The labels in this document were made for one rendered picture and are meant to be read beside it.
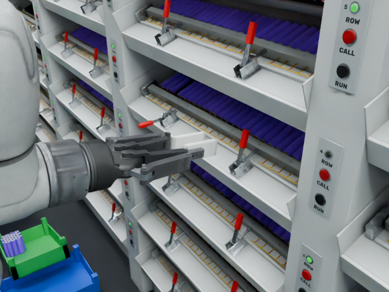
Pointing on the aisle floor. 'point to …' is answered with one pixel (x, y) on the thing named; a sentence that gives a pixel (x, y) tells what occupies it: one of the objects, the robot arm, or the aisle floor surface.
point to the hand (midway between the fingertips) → (194, 146)
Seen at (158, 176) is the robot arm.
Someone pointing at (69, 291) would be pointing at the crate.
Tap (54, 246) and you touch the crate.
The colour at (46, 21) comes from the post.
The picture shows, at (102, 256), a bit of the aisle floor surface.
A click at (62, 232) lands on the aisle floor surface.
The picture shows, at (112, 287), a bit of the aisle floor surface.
